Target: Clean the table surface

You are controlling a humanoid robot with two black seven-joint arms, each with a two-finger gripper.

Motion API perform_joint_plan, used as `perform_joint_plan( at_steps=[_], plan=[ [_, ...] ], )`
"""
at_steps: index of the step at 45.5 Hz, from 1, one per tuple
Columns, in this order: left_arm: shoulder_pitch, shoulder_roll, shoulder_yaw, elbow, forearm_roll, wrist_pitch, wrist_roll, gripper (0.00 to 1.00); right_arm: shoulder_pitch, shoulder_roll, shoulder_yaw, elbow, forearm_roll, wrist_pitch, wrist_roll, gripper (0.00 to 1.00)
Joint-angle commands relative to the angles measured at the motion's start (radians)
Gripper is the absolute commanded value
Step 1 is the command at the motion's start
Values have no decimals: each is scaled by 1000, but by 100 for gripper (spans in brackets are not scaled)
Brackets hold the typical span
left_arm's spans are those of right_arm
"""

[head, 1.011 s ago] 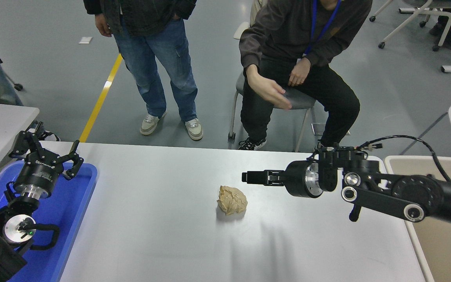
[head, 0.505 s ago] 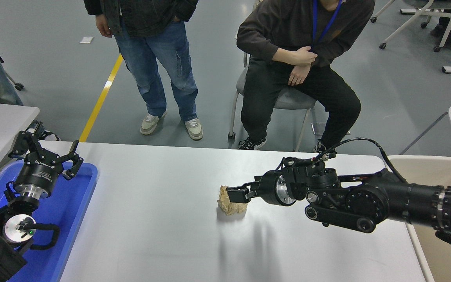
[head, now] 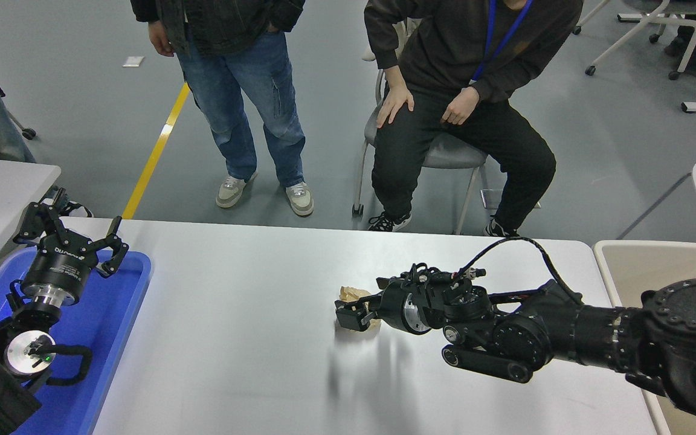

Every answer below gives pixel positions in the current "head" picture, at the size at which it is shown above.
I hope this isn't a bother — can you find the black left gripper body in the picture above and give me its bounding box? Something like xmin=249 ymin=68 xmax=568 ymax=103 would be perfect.
xmin=22 ymin=236 xmax=100 ymax=294

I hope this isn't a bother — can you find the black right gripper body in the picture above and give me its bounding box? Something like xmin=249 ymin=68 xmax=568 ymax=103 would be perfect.
xmin=377 ymin=280 xmax=413 ymax=333

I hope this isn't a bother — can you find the tan paper ball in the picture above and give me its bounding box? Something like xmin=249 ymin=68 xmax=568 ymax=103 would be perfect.
xmin=336 ymin=286 xmax=383 ymax=333

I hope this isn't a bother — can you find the person's right hand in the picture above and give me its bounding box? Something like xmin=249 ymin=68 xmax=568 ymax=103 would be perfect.
xmin=376 ymin=83 xmax=415 ymax=129
xmin=147 ymin=19 xmax=175 ymax=57

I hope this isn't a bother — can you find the person's left hand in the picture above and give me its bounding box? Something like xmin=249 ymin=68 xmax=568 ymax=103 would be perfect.
xmin=440 ymin=86 xmax=482 ymax=126

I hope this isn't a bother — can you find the blue plastic tray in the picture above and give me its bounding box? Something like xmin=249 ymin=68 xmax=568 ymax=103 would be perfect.
xmin=0 ymin=248 xmax=152 ymax=435

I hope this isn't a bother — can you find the chair leg with black caster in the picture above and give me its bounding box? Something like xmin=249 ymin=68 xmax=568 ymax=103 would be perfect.
xmin=7 ymin=112 xmax=37 ymax=141

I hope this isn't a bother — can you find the yellow floor tape line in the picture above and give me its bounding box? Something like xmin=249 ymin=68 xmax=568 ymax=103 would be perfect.
xmin=121 ymin=82 xmax=192 ymax=220

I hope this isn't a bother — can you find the grey chair with casters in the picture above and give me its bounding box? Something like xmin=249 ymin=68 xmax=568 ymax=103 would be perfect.
xmin=352 ymin=18 xmax=491 ymax=235

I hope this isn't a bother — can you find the large pale plastic bin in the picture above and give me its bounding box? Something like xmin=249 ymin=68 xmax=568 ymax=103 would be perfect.
xmin=591 ymin=240 xmax=696 ymax=435

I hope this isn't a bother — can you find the blue lanyard with badge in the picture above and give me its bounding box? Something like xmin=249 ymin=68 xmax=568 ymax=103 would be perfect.
xmin=469 ymin=0 xmax=535 ymax=85

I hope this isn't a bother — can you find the white frame office chair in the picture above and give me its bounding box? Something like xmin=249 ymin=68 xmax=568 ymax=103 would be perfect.
xmin=572 ymin=0 xmax=696 ymax=81

